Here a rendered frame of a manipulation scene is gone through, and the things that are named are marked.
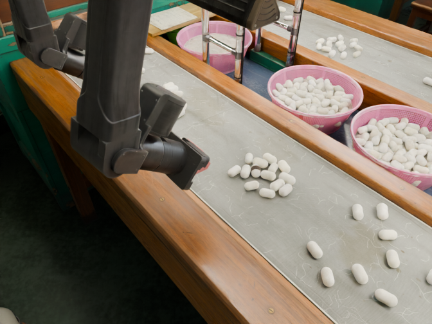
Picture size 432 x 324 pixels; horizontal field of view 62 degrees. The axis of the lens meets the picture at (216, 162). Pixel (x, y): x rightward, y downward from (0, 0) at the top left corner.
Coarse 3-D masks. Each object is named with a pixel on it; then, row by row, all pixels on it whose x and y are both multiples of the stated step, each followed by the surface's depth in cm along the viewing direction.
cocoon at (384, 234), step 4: (380, 232) 69; (384, 232) 68; (388, 232) 68; (392, 232) 68; (396, 232) 68; (380, 236) 69; (384, 236) 68; (388, 236) 68; (392, 236) 68; (396, 236) 68
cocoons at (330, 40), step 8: (280, 8) 149; (280, 16) 145; (288, 16) 142; (320, 40) 127; (328, 40) 127; (352, 40) 127; (320, 48) 124; (328, 48) 123; (344, 48) 124; (360, 48) 123; (328, 56) 121; (344, 56) 119; (424, 80) 109
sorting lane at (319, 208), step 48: (192, 96) 105; (240, 144) 89; (288, 144) 89; (240, 192) 78; (336, 192) 78; (288, 240) 69; (336, 240) 69; (384, 240) 69; (336, 288) 62; (384, 288) 62
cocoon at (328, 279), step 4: (324, 268) 63; (328, 268) 63; (324, 272) 62; (328, 272) 62; (324, 276) 62; (328, 276) 62; (332, 276) 62; (324, 280) 62; (328, 280) 61; (332, 280) 61; (324, 284) 62; (328, 284) 61; (332, 284) 61
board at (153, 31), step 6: (180, 6) 144; (186, 6) 144; (192, 6) 144; (198, 6) 144; (192, 12) 140; (198, 12) 140; (210, 12) 140; (198, 18) 136; (150, 24) 132; (180, 24) 132; (186, 24) 134; (150, 30) 128; (156, 30) 128; (162, 30) 128; (168, 30) 130; (150, 36) 127
